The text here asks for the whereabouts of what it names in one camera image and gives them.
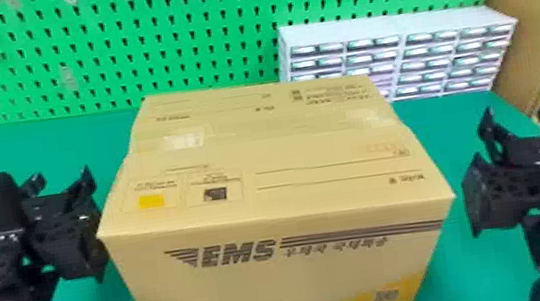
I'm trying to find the white drawer cabinet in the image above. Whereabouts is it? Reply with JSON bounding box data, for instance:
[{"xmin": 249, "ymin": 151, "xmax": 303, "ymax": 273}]
[{"xmin": 272, "ymin": 0, "xmax": 528, "ymax": 120}]

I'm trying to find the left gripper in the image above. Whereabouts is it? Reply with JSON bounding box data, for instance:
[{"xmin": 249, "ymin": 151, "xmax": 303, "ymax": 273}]
[{"xmin": 13, "ymin": 163, "xmax": 113, "ymax": 292}]

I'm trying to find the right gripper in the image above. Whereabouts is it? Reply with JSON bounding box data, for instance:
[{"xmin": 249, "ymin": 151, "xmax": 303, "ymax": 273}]
[{"xmin": 450, "ymin": 99, "xmax": 540, "ymax": 240}]

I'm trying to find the cardboard box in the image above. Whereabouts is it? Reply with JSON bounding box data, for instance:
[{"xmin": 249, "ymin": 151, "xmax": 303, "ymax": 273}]
[{"xmin": 78, "ymin": 54, "xmax": 472, "ymax": 301}]

